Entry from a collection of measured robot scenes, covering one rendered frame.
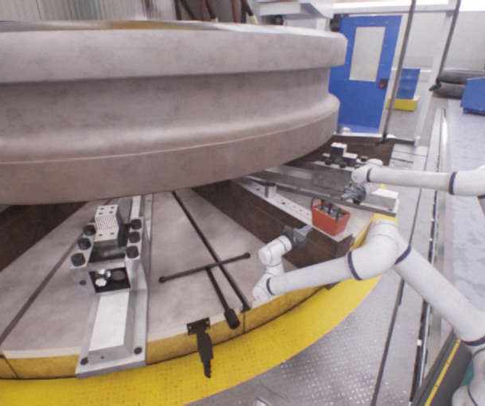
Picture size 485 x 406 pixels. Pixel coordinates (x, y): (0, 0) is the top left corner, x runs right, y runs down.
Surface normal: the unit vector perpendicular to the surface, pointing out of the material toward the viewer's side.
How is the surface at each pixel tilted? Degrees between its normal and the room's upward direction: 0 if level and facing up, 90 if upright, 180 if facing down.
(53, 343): 0
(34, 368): 90
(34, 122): 90
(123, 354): 90
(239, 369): 0
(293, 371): 0
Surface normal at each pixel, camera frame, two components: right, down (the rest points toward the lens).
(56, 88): 0.16, 0.47
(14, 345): 0.00, -0.88
